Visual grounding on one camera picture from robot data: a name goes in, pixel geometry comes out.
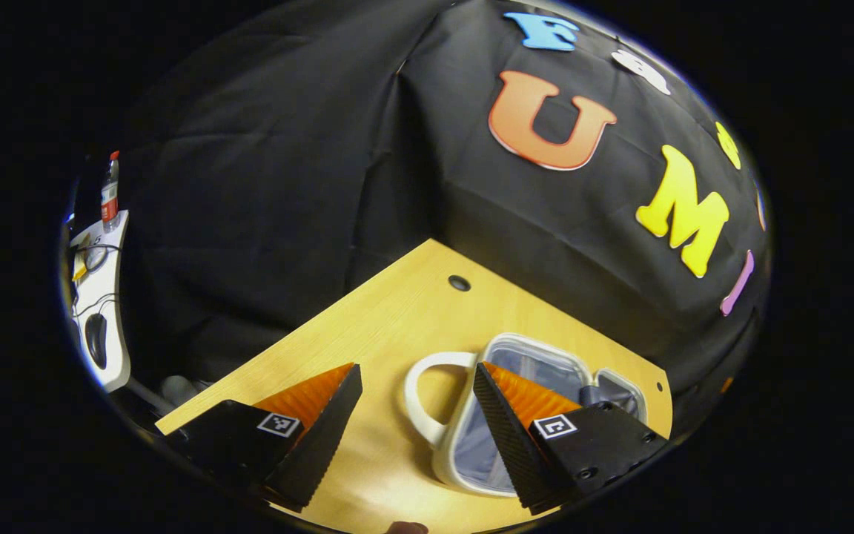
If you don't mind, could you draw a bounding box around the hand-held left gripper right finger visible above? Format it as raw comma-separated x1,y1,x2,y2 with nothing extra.
472,361,670,517

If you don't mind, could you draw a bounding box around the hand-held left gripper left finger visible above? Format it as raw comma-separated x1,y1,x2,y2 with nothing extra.
166,362,364,514

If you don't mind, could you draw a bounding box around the small white suitcase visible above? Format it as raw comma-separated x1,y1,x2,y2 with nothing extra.
404,333,650,498

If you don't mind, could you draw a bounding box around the black backdrop cloth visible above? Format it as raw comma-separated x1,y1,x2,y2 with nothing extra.
75,0,772,401

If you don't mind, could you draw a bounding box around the grey object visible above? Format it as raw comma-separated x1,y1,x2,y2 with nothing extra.
159,375,213,409

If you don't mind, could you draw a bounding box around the white desk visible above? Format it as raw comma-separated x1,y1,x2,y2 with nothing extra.
64,210,133,394

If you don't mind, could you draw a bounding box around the red label plastic bottle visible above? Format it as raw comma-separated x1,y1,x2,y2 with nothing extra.
101,151,121,234

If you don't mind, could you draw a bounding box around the black computer mouse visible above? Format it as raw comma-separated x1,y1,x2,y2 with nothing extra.
85,312,109,370

